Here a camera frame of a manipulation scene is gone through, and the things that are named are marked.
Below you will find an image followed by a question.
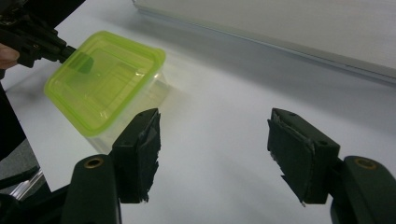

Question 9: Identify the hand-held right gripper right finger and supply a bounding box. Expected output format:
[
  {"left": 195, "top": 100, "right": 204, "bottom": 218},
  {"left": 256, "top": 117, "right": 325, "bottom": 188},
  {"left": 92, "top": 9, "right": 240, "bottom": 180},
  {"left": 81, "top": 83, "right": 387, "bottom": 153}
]
[{"left": 266, "top": 107, "right": 341, "bottom": 207}]

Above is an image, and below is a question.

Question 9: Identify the clear container with green lid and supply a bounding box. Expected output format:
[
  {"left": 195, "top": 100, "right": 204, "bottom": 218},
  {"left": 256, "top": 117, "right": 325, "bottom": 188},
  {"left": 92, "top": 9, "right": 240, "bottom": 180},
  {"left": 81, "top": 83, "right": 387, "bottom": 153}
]
[{"left": 43, "top": 30, "right": 171, "bottom": 155}]

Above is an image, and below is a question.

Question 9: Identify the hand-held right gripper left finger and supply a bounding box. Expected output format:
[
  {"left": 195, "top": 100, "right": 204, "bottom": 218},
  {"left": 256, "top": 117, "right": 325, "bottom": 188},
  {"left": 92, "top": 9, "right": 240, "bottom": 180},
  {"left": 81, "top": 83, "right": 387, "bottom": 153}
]
[{"left": 109, "top": 107, "right": 163, "bottom": 204}]

